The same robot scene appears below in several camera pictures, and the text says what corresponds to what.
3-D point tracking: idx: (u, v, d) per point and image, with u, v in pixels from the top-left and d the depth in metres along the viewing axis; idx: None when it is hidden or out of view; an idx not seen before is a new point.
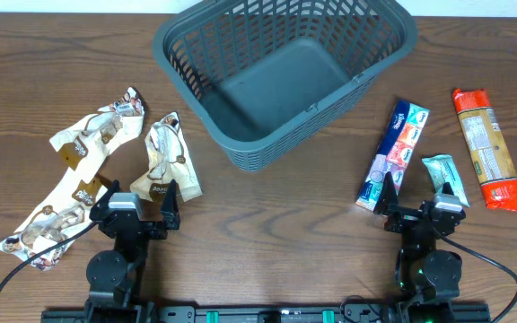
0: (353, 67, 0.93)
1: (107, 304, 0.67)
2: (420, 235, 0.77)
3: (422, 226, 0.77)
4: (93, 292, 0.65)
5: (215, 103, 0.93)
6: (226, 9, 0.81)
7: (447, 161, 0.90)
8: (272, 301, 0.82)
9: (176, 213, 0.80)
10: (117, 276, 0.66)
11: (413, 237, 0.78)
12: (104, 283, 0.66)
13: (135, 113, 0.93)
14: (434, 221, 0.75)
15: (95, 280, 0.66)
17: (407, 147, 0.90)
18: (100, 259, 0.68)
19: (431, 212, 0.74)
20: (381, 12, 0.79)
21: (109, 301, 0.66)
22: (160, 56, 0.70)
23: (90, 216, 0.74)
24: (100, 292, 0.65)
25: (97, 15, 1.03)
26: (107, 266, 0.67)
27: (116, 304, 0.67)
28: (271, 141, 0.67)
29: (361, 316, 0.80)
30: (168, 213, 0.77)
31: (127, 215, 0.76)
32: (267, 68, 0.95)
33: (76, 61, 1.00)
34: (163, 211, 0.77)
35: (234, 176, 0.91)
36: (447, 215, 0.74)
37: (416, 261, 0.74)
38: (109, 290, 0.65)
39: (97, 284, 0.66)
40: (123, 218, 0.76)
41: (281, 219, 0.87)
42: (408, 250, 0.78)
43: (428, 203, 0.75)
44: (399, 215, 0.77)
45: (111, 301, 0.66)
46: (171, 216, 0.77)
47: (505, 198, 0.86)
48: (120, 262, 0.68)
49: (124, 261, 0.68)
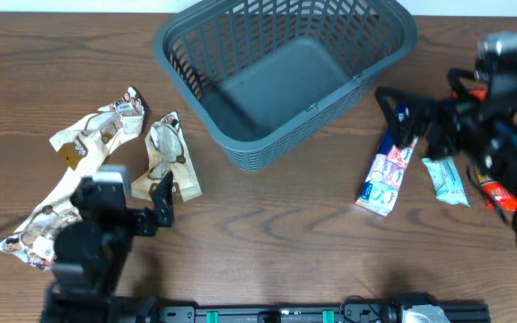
0: (353, 67, 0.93)
1: (72, 284, 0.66)
2: (486, 125, 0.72)
3: (503, 87, 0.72)
4: (58, 263, 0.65)
5: (215, 102, 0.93)
6: (226, 9, 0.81)
7: (447, 161, 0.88)
8: (272, 301, 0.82)
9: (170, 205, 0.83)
10: (86, 245, 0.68)
11: (493, 130, 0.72)
12: (72, 254, 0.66)
13: (135, 113, 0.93)
14: (509, 68, 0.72)
15: (64, 252, 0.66)
17: (408, 147, 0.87)
18: (71, 231, 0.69)
19: (500, 62, 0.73)
20: (381, 11, 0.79)
21: (74, 276, 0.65)
22: (160, 57, 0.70)
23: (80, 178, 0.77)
24: (65, 265, 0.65)
25: (97, 14, 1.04)
26: (78, 238, 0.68)
27: (83, 283, 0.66)
28: (270, 141, 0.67)
29: (361, 316, 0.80)
30: (162, 201, 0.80)
31: (112, 190, 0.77)
32: (267, 68, 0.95)
33: (75, 60, 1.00)
34: (157, 196, 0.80)
35: (235, 175, 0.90)
36: None
37: None
38: (76, 260, 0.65)
39: (65, 257, 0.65)
40: (109, 192, 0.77)
41: (281, 219, 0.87)
42: (491, 150, 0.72)
43: (488, 54, 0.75)
44: (453, 112, 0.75)
45: (78, 277, 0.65)
46: (164, 205, 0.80)
47: (505, 198, 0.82)
48: (94, 231, 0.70)
49: (97, 231, 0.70)
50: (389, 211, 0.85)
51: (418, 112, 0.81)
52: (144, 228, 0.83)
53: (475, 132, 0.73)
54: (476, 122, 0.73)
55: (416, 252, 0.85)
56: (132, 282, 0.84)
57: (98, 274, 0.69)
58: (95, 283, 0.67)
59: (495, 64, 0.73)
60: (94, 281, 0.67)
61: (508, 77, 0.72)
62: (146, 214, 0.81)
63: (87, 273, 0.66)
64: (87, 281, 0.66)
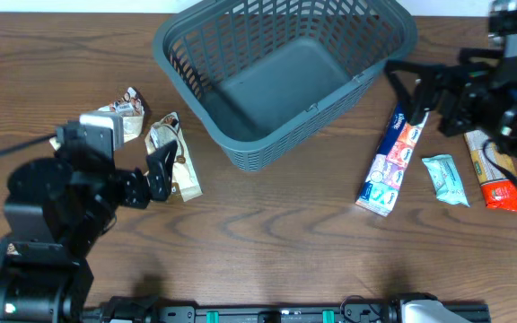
0: (353, 67, 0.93)
1: (30, 233, 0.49)
2: (501, 93, 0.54)
3: None
4: (10, 204, 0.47)
5: (215, 102, 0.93)
6: (226, 9, 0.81)
7: (447, 161, 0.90)
8: (272, 301, 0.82)
9: (168, 174, 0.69)
10: (52, 184, 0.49)
11: (507, 98, 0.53)
12: (30, 192, 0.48)
13: (135, 113, 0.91)
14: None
15: (20, 187, 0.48)
17: (407, 147, 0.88)
18: (34, 169, 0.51)
19: (512, 16, 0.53)
20: (381, 11, 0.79)
21: (33, 222, 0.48)
22: (160, 57, 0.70)
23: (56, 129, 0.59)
24: (20, 205, 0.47)
25: (97, 14, 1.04)
26: (41, 176, 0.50)
27: (43, 235, 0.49)
28: (270, 141, 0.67)
29: (362, 315, 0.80)
30: (158, 162, 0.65)
31: (100, 137, 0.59)
32: (267, 68, 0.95)
33: (75, 61, 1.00)
34: (153, 158, 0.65)
35: (235, 175, 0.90)
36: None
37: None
38: (34, 200, 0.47)
39: (21, 192, 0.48)
40: (93, 138, 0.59)
41: (281, 219, 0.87)
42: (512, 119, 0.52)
43: (503, 12, 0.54)
44: (464, 75, 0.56)
45: (38, 225, 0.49)
46: (160, 168, 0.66)
47: (505, 198, 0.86)
48: (62, 170, 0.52)
49: (66, 170, 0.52)
50: (389, 211, 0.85)
51: (427, 77, 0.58)
52: (131, 196, 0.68)
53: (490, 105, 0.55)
54: (489, 90, 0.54)
55: (416, 252, 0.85)
56: (132, 282, 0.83)
57: (65, 229, 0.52)
58: (61, 239, 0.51)
59: (509, 21, 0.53)
60: (56, 235, 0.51)
61: None
62: (136, 178, 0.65)
63: (50, 221, 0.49)
64: (48, 231, 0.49)
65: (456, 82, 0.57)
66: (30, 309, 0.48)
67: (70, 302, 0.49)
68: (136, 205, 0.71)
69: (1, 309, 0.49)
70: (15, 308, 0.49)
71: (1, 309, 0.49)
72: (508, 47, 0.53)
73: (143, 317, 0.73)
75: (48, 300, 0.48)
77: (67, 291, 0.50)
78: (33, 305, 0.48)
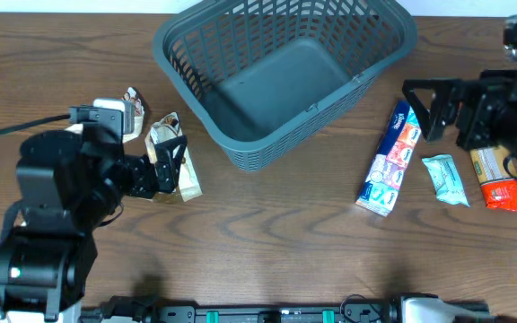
0: (353, 67, 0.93)
1: (40, 198, 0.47)
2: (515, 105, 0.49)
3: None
4: (21, 166, 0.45)
5: (215, 103, 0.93)
6: (226, 10, 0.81)
7: (447, 161, 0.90)
8: (272, 301, 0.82)
9: (176, 167, 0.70)
10: (65, 150, 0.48)
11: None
12: (42, 157, 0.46)
13: (135, 112, 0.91)
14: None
15: (33, 152, 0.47)
17: (408, 147, 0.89)
18: (47, 136, 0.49)
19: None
20: (381, 11, 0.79)
21: (45, 187, 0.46)
22: (160, 57, 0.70)
23: (69, 108, 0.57)
24: (32, 169, 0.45)
25: (97, 15, 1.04)
26: (54, 142, 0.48)
27: (53, 201, 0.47)
28: (270, 140, 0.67)
29: (361, 316, 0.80)
30: (166, 151, 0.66)
31: (112, 118, 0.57)
32: (267, 68, 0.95)
33: (75, 61, 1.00)
34: (159, 146, 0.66)
35: (235, 175, 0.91)
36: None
37: None
38: (46, 163, 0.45)
39: (34, 156, 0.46)
40: (107, 119, 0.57)
41: (281, 219, 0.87)
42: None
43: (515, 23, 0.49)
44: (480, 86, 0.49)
45: (48, 191, 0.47)
46: (168, 157, 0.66)
47: (506, 198, 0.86)
48: (74, 139, 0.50)
49: (78, 139, 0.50)
50: (389, 211, 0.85)
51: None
52: (139, 185, 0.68)
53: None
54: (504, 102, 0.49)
55: (416, 252, 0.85)
56: (132, 281, 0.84)
57: (73, 197, 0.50)
58: (70, 206, 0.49)
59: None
60: (66, 202, 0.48)
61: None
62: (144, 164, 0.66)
63: (61, 187, 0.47)
64: (58, 196, 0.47)
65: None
66: (34, 275, 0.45)
67: (74, 271, 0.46)
68: (141, 194, 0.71)
69: (5, 275, 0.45)
70: (21, 274, 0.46)
71: (4, 274, 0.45)
72: None
73: (144, 315, 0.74)
75: (53, 266, 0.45)
77: (73, 258, 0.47)
78: (38, 271, 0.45)
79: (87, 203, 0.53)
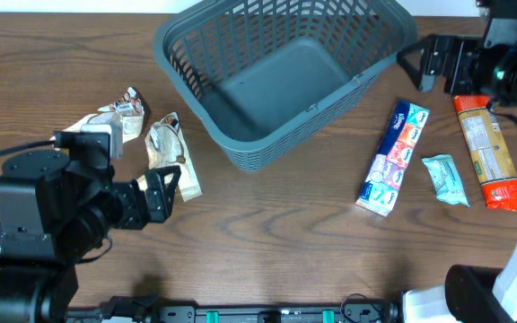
0: (353, 67, 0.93)
1: (18, 221, 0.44)
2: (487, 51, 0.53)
3: (507, 21, 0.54)
4: (1, 184, 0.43)
5: (215, 103, 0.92)
6: (226, 9, 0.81)
7: (447, 161, 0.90)
8: (272, 301, 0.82)
9: (167, 195, 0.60)
10: (50, 168, 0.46)
11: (494, 55, 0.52)
12: (26, 174, 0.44)
13: (135, 113, 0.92)
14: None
15: (14, 170, 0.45)
17: (407, 147, 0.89)
18: (31, 155, 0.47)
19: None
20: (381, 12, 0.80)
21: (26, 207, 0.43)
22: (160, 56, 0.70)
23: (53, 133, 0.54)
24: (13, 187, 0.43)
25: (97, 14, 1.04)
26: (38, 161, 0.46)
27: (33, 223, 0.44)
28: (270, 140, 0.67)
29: (361, 315, 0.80)
30: (156, 175, 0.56)
31: (97, 143, 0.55)
32: (267, 68, 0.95)
33: (75, 61, 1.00)
34: (150, 170, 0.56)
35: (235, 175, 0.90)
36: None
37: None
38: (28, 180, 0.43)
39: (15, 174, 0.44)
40: (91, 143, 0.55)
41: (281, 219, 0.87)
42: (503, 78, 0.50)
43: None
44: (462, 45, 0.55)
45: (30, 212, 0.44)
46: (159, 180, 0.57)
47: (506, 198, 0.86)
48: (60, 157, 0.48)
49: (65, 157, 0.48)
50: (389, 211, 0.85)
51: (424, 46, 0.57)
52: (129, 214, 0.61)
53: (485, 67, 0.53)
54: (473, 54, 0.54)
55: (416, 252, 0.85)
56: (132, 282, 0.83)
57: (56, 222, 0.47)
58: (51, 231, 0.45)
59: None
60: (47, 226, 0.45)
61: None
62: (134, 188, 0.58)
63: (43, 208, 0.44)
64: (39, 217, 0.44)
65: (454, 44, 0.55)
66: (3, 309, 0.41)
67: (49, 304, 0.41)
68: (133, 226, 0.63)
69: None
70: None
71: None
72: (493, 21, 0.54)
73: (144, 314, 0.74)
75: (24, 300, 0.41)
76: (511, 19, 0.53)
77: (48, 288, 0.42)
78: (6, 306, 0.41)
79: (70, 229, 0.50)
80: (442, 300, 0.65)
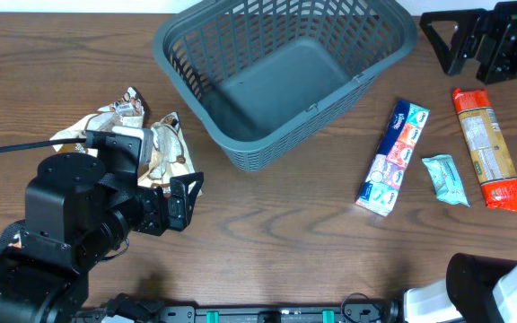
0: (353, 67, 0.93)
1: (43, 226, 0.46)
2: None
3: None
4: (33, 187, 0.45)
5: (215, 103, 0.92)
6: (226, 9, 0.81)
7: (447, 161, 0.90)
8: (272, 301, 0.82)
9: (189, 203, 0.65)
10: (83, 178, 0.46)
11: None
12: (57, 179, 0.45)
13: (135, 113, 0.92)
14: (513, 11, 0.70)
15: (48, 173, 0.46)
17: (408, 147, 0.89)
18: (70, 158, 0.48)
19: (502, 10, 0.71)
20: (381, 12, 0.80)
21: (54, 215, 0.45)
22: (160, 57, 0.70)
23: (85, 131, 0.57)
24: (43, 193, 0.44)
25: (97, 15, 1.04)
26: (74, 167, 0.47)
27: (56, 232, 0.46)
28: (270, 140, 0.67)
29: (361, 315, 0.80)
30: (179, 185, 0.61)
31: (127, 146, 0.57)
32: (267, 68, 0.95)
33: (75, 61, 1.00)
34: (175, 179, 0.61)
35: (235, 175, 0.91)
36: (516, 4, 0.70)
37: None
38: (59, 189, 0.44)
39: (48, 178, 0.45)
40: (122, 144, 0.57)
41: (281, 219, 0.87)
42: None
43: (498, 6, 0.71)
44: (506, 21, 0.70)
45: (56, 221, 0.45)
46: (182, 189, 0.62)
47: (506, 198, 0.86)
48: (97, 167, 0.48)
49: (101, 168, 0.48)
50: (389, 211, 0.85)
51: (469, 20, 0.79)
52: (149, 220, 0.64)
53: None
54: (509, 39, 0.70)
55: (416, 252, 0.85)
56: (132, 282, 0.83)
57: (80, 231, 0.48)
58: (72, 240, 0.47)
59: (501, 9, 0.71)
60: (69, 235, 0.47)
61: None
62: (158, 196, 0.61)
63: (68, 219, 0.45)
64: (62, 227, 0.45)
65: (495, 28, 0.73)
66: (10, 313, 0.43)
67: (55, 316, 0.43)
68: (153, 231, 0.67)
69: None
70: None
71: None
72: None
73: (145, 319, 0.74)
75: (32, 308, 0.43)
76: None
77: (56, 300, 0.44)
78: (13, 310, 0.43)
79: (92, 236, 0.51)
80: (442, 292, 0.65)
